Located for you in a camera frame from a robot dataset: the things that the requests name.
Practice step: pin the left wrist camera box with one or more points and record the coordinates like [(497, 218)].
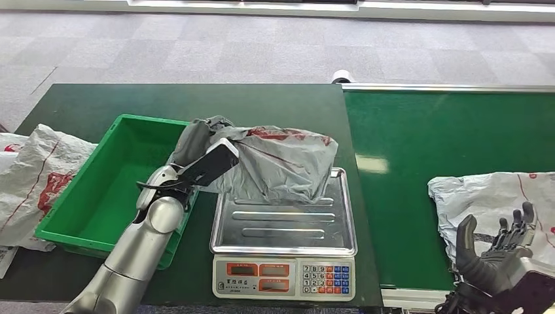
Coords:
[(212, 164)]

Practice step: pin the white conveyor roller end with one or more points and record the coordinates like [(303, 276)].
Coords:
[(343, 76)]

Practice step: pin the silver conveyor side rail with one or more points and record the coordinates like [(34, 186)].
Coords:
[(455, 87), (412, 299)]

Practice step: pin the steel scale tray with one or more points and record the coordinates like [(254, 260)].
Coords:
[(282, 229)]

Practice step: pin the white electronic scale body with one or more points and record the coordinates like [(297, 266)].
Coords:
[(253, 281)]

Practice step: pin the large white crumpled package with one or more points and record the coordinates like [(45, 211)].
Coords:
[(34, 173)]

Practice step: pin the white paper label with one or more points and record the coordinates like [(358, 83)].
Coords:
[(5, 260)]

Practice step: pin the pale package with dark marks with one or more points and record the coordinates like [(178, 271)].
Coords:
[(477, 195)]

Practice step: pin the small white package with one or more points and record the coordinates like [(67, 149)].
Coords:
[(8, 141)]

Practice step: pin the green plastic crate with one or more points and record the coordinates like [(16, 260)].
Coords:
[(104, 190)]

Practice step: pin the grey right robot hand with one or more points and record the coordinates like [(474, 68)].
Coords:
[(511, 277)]

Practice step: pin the grey package with red print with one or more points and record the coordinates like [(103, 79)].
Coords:
[(286, 169)]

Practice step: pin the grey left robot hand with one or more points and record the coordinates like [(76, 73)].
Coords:
[(193, 143)]

